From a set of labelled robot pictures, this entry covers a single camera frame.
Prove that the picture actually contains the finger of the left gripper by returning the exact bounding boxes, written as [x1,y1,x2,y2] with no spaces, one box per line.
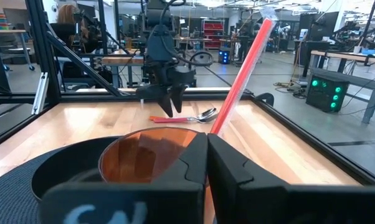
[156,86,175,118]
[170,83,188,114]

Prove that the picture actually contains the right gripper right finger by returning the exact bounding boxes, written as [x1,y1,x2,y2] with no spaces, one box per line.
[207,133,375,224]

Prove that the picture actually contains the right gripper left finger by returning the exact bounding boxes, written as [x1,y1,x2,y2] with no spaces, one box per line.
[37,132,209,224]

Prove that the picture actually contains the red-handled metal spoon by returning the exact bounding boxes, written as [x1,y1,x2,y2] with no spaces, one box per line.
[153,107,219,124]

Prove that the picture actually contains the orange faceted plastic tumbler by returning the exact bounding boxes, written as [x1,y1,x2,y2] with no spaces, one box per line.
[98,126,207,224]

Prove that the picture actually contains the red straw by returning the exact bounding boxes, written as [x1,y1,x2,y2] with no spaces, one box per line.
[209,7,278,137]

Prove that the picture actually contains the black bowl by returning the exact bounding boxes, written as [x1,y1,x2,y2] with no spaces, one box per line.
[31,136,123,203]

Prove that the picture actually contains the wooden top table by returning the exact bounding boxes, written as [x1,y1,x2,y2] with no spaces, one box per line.
[100,49,145,88]

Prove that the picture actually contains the red shelf rack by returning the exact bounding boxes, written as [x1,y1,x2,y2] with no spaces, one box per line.
[202,19,225,50]

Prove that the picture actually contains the blue-lit box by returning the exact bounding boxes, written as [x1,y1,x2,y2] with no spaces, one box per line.
[218,50,230,65]

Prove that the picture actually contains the black clamp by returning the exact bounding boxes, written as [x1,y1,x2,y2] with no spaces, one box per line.
[255,92,275,107]

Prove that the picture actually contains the person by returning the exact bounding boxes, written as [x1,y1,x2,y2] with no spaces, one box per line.
[49,4,93,54]

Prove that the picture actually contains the round dark woven placemat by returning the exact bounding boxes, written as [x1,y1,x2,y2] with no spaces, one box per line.
[0,148,62,224]

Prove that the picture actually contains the black computer green lights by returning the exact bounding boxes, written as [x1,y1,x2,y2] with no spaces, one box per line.
[305,73,350,113]

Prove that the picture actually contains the wooden top workbench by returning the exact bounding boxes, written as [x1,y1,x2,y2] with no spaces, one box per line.
[310,49,375,124]

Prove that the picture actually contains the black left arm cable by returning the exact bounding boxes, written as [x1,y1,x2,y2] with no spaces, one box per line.
[158,0,215,68]

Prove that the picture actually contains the black table frame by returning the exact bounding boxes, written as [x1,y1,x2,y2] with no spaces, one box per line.
[0,0,375,187]

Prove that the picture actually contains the silver metal bracket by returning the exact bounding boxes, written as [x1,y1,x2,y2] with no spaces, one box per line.
[31,72,50,115]

